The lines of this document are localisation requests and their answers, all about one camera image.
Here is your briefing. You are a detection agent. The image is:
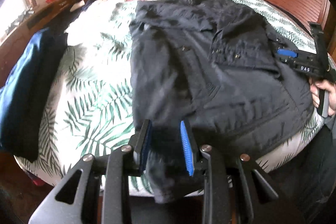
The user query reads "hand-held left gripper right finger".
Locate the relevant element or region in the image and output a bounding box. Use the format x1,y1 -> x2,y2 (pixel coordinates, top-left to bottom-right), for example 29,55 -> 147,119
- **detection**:
180,120 -> 306,224

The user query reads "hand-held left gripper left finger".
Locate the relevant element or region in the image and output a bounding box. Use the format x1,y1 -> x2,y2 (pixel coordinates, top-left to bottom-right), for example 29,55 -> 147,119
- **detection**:
28,119 -> 153,224

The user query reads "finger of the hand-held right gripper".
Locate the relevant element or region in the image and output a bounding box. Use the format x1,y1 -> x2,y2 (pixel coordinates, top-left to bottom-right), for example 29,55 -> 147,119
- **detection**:
276,48 -> 300,62

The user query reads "black jacket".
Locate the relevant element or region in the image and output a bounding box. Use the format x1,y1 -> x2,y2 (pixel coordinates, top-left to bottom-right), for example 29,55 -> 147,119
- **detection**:
130,0 -> 316,205

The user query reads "person's right hand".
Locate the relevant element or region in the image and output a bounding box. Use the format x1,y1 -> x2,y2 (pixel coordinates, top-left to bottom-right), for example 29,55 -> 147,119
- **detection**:
311,79 -> 336,116

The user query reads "leaf print bed sheet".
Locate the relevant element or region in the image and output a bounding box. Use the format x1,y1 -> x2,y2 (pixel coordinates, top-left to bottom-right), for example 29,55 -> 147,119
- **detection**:
13,0 -> 336,194

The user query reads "blue folded garment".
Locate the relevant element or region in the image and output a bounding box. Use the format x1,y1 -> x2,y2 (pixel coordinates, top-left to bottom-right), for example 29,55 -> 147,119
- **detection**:
0,28 -> 69,162

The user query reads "wooden desk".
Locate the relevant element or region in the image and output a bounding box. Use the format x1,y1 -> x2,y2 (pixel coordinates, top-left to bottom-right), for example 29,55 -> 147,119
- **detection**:
0,0 -> 82,88

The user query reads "window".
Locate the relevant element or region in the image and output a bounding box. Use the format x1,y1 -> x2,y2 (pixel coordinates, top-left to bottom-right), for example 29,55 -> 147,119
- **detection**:
0,0 -> 37,39

